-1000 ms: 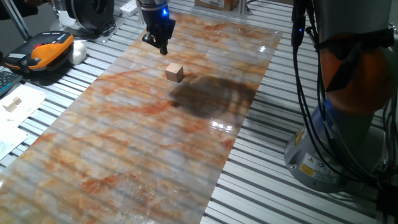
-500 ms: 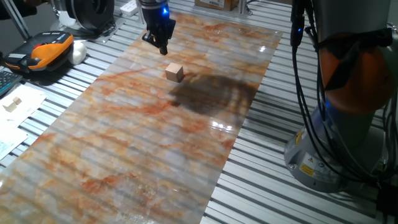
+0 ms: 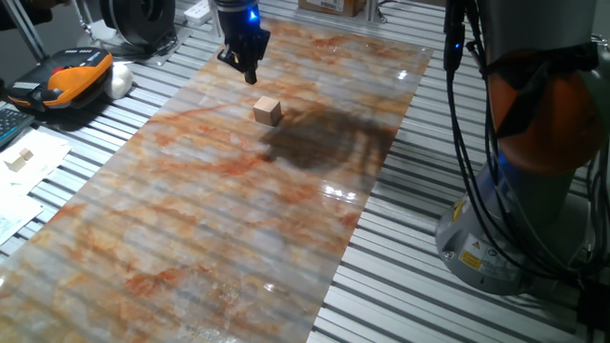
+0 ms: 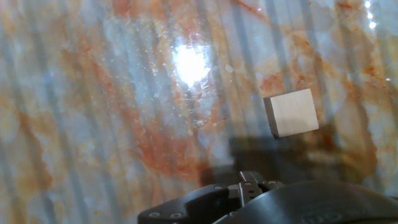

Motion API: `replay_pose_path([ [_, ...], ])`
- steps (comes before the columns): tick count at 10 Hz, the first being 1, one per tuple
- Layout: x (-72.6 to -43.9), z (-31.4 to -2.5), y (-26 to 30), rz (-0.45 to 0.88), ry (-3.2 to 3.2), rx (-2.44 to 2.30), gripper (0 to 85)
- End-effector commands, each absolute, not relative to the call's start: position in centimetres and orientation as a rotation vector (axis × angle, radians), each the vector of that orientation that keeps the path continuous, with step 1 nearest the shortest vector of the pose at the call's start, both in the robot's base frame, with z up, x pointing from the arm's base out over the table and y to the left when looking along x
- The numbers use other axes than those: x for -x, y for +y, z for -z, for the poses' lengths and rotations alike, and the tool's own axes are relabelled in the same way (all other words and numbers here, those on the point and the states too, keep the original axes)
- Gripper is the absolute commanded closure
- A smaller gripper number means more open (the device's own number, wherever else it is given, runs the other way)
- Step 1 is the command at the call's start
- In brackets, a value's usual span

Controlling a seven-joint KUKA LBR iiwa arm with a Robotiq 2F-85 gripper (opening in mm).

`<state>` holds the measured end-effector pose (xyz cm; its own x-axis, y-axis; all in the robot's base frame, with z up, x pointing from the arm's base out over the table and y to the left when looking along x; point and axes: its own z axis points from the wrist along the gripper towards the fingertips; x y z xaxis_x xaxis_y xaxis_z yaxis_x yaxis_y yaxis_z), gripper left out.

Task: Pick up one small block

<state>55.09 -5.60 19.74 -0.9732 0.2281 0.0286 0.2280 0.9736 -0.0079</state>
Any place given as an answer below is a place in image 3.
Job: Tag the grey metal base plate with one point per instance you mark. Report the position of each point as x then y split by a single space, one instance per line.
162 52

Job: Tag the white rounded object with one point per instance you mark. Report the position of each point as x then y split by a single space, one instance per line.
119 81

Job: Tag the slanted aluminium bar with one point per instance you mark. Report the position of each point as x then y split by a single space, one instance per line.
26 31

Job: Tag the black computer keyboard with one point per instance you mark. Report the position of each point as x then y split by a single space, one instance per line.
12 126

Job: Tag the brown cardboard box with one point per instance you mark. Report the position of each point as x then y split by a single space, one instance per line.
333 6

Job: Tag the white power strip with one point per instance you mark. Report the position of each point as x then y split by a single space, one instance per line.
197 12

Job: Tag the printed white paper sheet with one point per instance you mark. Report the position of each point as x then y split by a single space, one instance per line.
14 216

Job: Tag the dark sleeved person forearm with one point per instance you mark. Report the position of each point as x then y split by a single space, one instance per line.
19 14

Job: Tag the small wooden block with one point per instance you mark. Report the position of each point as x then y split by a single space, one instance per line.
26 154
15 163

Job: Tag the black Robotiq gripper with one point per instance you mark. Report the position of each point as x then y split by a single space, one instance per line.
240 24

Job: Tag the black round fan housing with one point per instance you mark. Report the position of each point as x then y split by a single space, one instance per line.
138 19

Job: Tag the orange marble pattern mat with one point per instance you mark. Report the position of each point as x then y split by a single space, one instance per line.
214 214

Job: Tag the wooden cube block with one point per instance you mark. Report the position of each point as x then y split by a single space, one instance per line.
267 110

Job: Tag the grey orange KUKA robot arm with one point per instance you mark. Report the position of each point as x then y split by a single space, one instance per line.
524 214

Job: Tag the orange black teach pendant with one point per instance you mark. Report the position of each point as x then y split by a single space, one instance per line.
67 76

